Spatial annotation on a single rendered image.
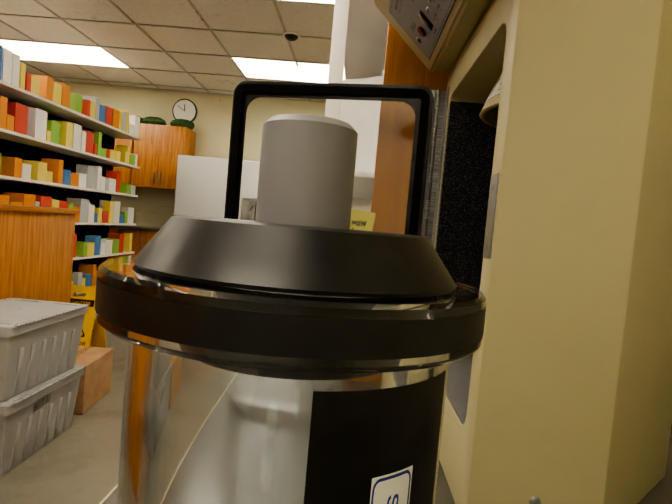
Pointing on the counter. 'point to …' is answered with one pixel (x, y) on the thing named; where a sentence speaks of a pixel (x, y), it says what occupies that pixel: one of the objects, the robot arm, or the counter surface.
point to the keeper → (490, 216)
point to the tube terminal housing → (571, 256)
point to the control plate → (408, 19)
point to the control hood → (444, 52)
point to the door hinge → (436, 163)
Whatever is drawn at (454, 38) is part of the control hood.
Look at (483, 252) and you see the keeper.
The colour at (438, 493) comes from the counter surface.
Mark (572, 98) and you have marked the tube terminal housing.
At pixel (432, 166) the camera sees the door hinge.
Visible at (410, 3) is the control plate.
